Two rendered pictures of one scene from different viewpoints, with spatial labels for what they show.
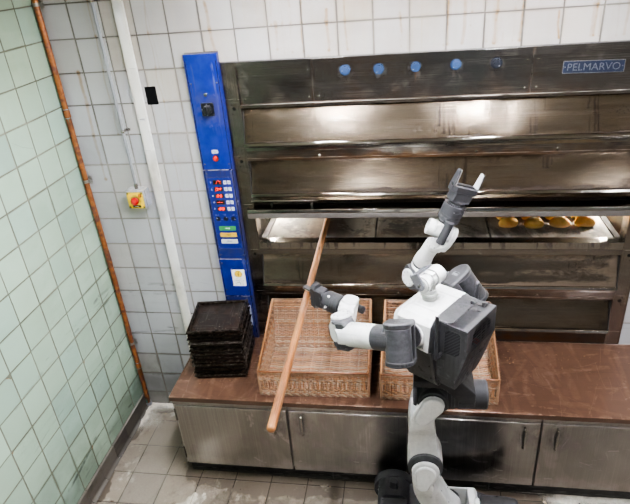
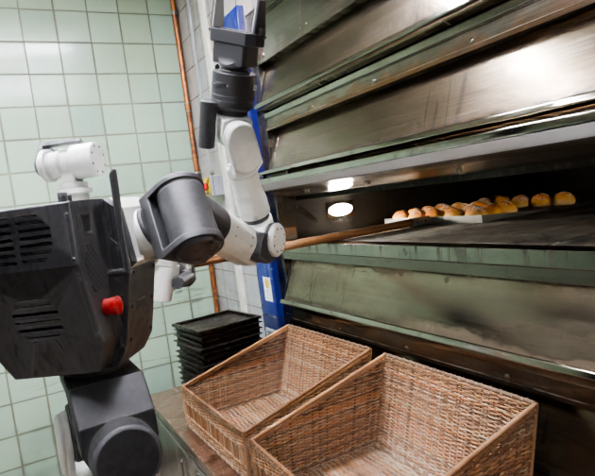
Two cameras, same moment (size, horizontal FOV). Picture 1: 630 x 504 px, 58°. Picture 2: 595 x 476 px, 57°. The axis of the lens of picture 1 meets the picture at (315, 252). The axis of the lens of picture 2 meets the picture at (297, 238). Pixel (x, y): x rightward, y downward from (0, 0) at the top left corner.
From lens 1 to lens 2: 2.32 m
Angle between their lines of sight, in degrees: 54
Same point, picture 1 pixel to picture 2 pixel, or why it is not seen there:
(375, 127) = (348, 45)
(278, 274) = (296, 290)
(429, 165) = (417, 93)
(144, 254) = not seen: hidden behind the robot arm
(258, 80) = (268, 25)
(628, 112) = not seen: outside the picture
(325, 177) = (318, 140)
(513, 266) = (587, 319)
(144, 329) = not seen: hidden behind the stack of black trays
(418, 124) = (390, 20)
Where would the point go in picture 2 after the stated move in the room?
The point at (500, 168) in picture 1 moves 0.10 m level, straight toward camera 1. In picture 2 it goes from (519, 67) to (480, 70)
